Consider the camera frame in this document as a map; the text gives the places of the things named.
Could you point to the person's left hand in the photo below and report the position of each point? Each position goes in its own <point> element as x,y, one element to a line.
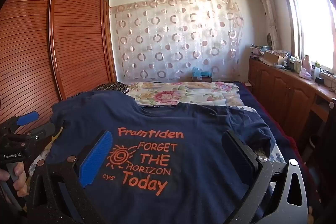
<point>19,178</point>

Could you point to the small cardboard box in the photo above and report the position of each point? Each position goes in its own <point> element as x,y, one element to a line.
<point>202,79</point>

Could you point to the small black box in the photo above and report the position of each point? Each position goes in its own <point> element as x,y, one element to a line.
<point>319,80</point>

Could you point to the sheer circle-print curtain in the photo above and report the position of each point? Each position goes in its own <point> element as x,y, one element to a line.
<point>178,40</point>

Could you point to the wooden framed window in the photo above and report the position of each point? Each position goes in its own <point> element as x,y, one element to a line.
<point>315,24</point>

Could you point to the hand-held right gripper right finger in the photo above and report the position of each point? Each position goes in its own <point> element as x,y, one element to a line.
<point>239,153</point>

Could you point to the pink cat figurine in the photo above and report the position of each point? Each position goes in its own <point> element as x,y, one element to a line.
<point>305,67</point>

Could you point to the round waste bin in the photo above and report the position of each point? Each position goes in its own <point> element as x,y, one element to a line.
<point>313,145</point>

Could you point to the brown slatted wooden wardrobe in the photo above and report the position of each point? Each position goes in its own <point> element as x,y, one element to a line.
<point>78,29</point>

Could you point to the blue floral bed sheet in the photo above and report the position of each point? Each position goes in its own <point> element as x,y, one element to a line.
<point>279,157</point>

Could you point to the pink floral quilt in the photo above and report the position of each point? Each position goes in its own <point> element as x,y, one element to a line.
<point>168,95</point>

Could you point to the dark wooden chair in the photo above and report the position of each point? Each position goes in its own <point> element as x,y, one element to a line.
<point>329,148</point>

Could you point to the white patterned window curtain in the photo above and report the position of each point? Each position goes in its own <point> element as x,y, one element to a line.
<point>267,3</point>

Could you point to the white bottle green cap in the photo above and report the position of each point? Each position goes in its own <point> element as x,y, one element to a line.
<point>316,71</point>

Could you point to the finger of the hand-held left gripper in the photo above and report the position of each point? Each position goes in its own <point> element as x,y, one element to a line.
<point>27,117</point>
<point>43,130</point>

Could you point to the pale jar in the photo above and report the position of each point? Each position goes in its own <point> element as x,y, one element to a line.
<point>298,66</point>

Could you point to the blue plastic bag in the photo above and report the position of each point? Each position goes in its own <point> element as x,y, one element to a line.
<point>199,71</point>

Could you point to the navy printed t-shirt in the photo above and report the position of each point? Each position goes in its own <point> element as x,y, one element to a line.
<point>183,113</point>

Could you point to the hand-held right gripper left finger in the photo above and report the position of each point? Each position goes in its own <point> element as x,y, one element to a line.
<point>95,158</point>

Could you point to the long wooden cabinet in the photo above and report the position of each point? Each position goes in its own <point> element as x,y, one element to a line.
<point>283,92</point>

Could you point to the round standing ornament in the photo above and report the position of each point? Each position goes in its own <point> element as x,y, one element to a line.
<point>269,39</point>

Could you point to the navy blanket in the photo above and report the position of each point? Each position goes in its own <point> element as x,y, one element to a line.
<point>262,100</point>

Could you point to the open cardboard box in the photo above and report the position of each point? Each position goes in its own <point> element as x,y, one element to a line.
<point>273,57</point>

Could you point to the dark red blanket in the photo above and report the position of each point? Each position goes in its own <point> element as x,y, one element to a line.
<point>291,142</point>

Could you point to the pile of papers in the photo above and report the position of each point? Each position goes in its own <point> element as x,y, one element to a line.
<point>257,50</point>

